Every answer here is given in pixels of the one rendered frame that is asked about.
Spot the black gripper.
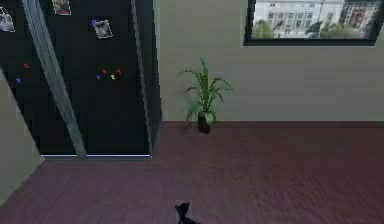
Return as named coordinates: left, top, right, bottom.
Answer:
left=174, top=201, right=202, bottom=224

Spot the green house plant black pot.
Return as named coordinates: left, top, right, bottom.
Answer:
left=178, top=57, right=234, bottom=135

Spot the black fridge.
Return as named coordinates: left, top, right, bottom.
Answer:
left=0, top=0, right=163, bottom=160

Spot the grey photo on fridge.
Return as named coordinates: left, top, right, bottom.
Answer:
left=91, top=19, right=114, bottom=40

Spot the black framed window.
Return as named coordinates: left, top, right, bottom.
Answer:
left=243, top=0, right=384, bottom=47

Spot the pale photo on fridge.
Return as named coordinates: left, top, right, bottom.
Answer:
left=51, top=0, right=72, bottom=16

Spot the white photo on fridge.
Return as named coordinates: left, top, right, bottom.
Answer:
left=0, top=7, right=16, bottom=33

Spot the grey fridge handle bar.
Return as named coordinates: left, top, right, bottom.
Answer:
left=21, top=0, right=88, bottom=159

